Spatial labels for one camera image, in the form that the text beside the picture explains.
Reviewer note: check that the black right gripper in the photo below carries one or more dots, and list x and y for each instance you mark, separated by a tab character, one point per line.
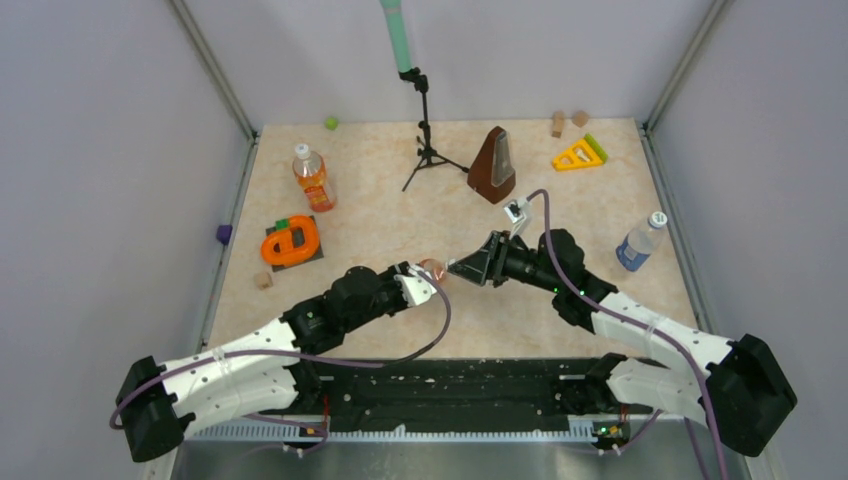
489	262

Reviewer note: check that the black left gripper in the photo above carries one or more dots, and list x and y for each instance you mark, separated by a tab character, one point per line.
388	275

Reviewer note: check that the orange tea bottle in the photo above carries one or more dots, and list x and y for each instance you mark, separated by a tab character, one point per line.
435	268
310	171

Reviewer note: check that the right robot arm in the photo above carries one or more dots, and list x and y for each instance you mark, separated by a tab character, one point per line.
687	372

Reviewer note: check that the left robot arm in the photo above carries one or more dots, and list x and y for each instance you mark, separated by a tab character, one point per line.
160	404

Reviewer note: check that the blue label water bottle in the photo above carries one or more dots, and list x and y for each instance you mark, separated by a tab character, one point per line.
642	241

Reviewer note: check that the brown wooden metronome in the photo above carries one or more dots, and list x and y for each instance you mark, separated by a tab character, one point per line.
492	175

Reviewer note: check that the small wooden cube left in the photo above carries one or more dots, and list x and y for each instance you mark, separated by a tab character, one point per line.
263	280

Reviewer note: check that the black mini tripod stand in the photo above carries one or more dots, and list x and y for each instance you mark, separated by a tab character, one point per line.
428	156

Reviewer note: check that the yellow triangle toy block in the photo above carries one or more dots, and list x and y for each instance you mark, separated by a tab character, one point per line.
580	155

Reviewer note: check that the wooden block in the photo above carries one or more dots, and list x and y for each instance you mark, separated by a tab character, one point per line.
558	124
580	118

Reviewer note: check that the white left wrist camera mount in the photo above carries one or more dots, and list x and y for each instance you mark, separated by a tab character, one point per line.
417	285

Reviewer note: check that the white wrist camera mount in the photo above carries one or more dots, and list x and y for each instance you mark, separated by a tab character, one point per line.
417	285
519	212

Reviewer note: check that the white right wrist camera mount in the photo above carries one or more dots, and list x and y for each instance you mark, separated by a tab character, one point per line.
519	212

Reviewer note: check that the orange ring toy on plate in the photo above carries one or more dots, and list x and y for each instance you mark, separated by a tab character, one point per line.
291	242

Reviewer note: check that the purple wall knob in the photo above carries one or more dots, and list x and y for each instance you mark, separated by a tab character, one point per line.
223	234

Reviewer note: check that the mint green cylinder handle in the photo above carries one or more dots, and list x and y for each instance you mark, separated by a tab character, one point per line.
392	10

